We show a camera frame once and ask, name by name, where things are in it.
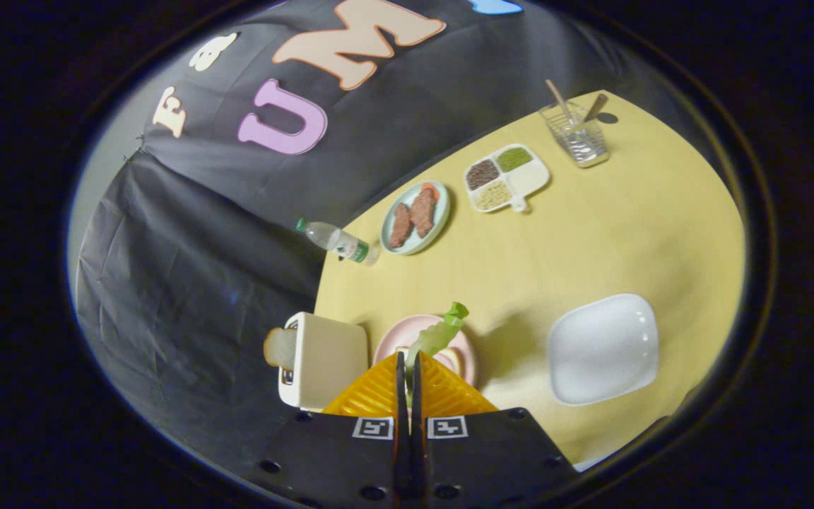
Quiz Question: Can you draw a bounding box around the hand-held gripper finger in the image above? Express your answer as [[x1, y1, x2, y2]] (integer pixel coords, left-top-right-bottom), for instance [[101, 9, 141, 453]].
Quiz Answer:
[[411, 351, 581, 509], [248, 351, 411, 509]]

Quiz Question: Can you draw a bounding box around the green lettuce leaf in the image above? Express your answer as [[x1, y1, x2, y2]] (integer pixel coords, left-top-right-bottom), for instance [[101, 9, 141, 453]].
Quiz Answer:
[[405, 302, 470, 386]]

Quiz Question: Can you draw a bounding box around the white bread slice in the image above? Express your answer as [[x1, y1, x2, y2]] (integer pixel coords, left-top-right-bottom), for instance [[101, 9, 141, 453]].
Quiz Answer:
[[263, 327, 298, 368]]

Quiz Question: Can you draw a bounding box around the cream white toaster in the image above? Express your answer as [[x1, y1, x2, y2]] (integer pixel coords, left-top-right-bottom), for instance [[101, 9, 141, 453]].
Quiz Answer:
[[278, 312, 369, 411]]

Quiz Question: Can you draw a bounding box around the pink round plate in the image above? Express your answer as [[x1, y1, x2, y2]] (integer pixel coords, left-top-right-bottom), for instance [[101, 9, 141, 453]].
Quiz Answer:
[[373, 314, 478, 388]]

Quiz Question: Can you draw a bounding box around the white square plate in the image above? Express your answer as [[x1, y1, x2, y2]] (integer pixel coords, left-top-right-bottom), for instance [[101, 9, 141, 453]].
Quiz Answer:
[[546, 293, 660, 406]]

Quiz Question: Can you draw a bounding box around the clear plastic water bottle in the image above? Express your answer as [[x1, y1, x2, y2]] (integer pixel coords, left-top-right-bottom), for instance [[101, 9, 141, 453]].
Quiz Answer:
[[296, 218, 380, 267]]

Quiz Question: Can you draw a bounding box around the brown meat piece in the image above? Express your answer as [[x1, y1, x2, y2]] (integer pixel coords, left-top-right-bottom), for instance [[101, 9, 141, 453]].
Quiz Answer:
[[389, 204, 413, 249], [409, 187, 437, 238]]

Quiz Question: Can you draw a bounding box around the light blue plate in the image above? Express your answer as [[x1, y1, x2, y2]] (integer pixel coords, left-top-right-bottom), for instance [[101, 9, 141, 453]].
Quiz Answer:
[[380, 180, 451, 256]]

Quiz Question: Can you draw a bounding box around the pale yellow beans pile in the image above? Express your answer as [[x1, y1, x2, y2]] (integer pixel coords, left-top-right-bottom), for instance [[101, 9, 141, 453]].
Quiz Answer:
[[476, 181, 511, 211]]

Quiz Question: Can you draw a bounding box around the black backdrop cloth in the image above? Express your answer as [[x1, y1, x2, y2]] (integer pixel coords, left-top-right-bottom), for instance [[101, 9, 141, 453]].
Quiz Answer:
[[75, 0, 733, 488]]

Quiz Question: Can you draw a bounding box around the dark brown seeds pile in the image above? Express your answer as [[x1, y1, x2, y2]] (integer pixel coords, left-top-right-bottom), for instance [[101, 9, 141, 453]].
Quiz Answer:
[[466, 159, 501, 190]]

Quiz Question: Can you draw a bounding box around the white divided seasoning tray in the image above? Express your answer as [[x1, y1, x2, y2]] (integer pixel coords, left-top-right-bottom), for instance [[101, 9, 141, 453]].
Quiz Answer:
[[464, 144, 550, 213]]

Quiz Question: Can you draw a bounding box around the green beans pile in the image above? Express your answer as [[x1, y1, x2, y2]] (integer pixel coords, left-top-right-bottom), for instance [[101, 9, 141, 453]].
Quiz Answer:
[[496, 147, 533, 172]]

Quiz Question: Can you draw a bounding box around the clear glass cup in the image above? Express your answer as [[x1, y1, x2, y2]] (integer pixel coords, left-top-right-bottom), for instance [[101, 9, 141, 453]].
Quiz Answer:
[[539, 101, 610, 168]]

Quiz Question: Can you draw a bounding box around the wooden stick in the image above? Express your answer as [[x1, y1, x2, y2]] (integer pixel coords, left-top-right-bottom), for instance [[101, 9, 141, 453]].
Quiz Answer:
[[545, 79, 577, 128]]

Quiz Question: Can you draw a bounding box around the small brown spoon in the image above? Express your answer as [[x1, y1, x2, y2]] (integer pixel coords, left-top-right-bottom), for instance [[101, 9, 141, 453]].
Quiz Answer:
[[580, 93, 609, 128]]

